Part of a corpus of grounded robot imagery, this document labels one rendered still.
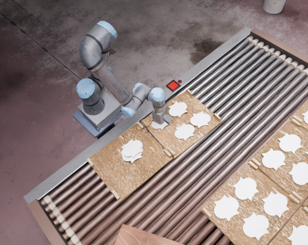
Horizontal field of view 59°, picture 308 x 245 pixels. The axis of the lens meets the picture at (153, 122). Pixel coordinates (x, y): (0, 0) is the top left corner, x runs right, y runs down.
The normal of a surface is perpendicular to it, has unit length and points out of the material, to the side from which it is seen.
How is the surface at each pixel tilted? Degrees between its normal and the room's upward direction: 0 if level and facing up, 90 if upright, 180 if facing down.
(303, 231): 0
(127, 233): 0
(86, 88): 8
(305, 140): 0
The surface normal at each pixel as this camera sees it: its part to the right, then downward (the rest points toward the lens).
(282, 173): -0.07, -0.53
